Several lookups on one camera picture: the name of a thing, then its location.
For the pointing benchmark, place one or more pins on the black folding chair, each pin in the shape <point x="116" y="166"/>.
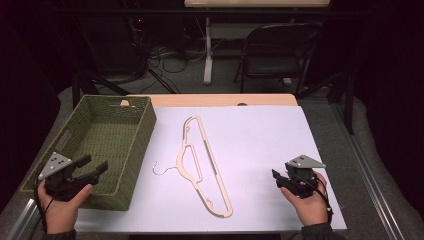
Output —
<point x="276" y="55"/>

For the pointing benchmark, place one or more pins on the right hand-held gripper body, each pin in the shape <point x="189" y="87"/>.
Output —
<point x="301" y="176"/>

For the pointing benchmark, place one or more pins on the person's left sleeve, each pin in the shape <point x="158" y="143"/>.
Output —
<point x="60" y="235"/>

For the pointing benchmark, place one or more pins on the person's sleeve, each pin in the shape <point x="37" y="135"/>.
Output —
<point x="316" y="232"/>
<point x="60" y="235"/>

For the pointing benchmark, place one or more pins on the green woven basket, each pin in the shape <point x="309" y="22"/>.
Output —
<point x="96" y="150"/>

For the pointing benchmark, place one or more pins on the white table leg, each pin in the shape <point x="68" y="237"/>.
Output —
<point x="208" y="50"/>

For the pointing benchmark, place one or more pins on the aluminium rail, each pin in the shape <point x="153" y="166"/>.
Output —
<point x="23" y="218"/>

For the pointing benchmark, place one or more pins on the person's right sleeve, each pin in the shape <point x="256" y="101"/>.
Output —
<point x="316" y="232"/>

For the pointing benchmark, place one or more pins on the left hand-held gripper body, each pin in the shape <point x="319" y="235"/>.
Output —
<point x="60" y="178"/>

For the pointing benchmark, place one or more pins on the beige clothes hanger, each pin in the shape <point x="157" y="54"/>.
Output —
<point x="203" y="166"/>

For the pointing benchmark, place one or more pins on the person's right hand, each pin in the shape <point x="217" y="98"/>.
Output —
<point x="308" y="206"/>

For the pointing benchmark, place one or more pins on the person's left hand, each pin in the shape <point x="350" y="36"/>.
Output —
<point x="62" y="209"/>

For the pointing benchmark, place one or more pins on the white board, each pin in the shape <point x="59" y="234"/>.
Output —
<point x="253" y="166"/>

